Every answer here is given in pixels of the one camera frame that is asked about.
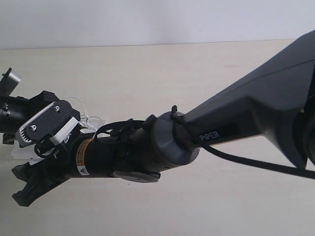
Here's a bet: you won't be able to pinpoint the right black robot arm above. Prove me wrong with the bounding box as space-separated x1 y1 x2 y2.
12 31 315 207

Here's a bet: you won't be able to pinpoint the white wired earphones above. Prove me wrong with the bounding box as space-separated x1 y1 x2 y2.
64 96 106 133

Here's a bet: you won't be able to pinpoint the translucent plastic storage case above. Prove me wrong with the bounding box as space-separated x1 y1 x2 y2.
11 141 38 160

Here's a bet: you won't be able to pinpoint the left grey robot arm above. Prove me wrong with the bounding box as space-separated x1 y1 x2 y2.
0 91 82 148

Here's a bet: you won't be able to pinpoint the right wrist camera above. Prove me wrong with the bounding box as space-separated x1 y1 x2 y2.
15 100 81 148

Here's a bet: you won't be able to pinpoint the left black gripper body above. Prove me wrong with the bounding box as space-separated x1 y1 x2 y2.
2 91 60 145

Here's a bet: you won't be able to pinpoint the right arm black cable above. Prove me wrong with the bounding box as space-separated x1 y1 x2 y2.
33 115 315 180

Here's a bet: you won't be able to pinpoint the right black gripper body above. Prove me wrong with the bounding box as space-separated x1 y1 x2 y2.
27 137 81 194

